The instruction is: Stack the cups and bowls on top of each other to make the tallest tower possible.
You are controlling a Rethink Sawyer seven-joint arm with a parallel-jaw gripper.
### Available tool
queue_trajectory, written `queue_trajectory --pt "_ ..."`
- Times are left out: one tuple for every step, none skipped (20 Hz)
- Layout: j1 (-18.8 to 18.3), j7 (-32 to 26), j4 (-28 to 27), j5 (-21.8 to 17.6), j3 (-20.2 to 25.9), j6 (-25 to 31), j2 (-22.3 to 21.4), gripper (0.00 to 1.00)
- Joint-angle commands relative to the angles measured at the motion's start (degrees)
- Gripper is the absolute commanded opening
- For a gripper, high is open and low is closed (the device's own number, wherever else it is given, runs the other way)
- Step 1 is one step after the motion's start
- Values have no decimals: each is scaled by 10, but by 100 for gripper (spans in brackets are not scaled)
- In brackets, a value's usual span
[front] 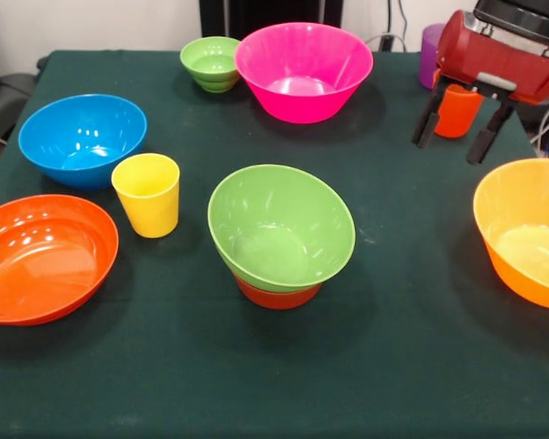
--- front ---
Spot dark green tablecloth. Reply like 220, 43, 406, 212
0, 48, 549, 439

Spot wide shallow orange bowl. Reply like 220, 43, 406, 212
0, 194, 120, 327

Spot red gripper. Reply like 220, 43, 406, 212
411, 9, 549, 166

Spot orange cup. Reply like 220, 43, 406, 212
432, 68, 485, 139

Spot large pink bowl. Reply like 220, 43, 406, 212
233, 21, 375, 125

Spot yellow cup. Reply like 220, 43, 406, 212
111, 153, 181, 240

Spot black hanging cable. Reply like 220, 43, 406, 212
395, 0, 411, 52

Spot blue bowl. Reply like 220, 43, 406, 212
17, 94, 148, 193

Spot dark grey chair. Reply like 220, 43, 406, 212
0, 71, 38, 143

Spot large yellow-orange bowl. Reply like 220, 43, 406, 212
473, 157, 549, 311

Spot small green ribbed bowl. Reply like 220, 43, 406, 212
179, 36, 242, 94

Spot small orange bowl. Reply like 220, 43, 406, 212
232, 273, 322, 311

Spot purple cup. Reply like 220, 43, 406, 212
417, 24, 446, 90

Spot large green bowl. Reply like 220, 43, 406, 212
207, 164, 357, 294

